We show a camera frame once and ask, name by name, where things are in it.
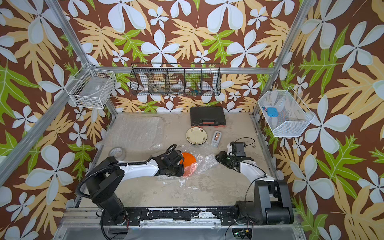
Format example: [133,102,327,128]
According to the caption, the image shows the grey tape dispenser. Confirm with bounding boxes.
[211,131,223,148]

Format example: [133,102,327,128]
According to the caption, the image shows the clear bubble wrap sheet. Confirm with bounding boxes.
[151,144,218,180]

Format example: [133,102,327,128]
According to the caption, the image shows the cream dinner plate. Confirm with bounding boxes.
[186,127,208,145]

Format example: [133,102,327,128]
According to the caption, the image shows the black wire basket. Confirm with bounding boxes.
[129,63,222,96]

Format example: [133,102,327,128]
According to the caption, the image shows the white wire basket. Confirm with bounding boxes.
[66,64,117,109]
[258,87,315,138]

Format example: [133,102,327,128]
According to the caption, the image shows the white wire basket right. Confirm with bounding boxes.
[258,87,315,138]

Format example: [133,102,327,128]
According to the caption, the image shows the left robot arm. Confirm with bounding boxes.
[76,145,185,225]

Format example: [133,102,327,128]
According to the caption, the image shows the blue small object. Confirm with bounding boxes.
[267,107,279,118]

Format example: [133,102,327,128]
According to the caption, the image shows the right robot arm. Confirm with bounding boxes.
[215,142,295,226]

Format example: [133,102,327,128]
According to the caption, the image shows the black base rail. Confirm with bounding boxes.
[98,206,262,226]

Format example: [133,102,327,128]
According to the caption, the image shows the white wire basket left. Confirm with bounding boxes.
[66,64,117,109]

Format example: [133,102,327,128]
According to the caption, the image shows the clear tape roll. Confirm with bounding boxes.
[108,147,126,161]

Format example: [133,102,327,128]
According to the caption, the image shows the orange plastic plate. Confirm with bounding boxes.
[182,153,198,177]

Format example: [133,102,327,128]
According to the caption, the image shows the black tool case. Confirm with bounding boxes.
[190,107,227,127]

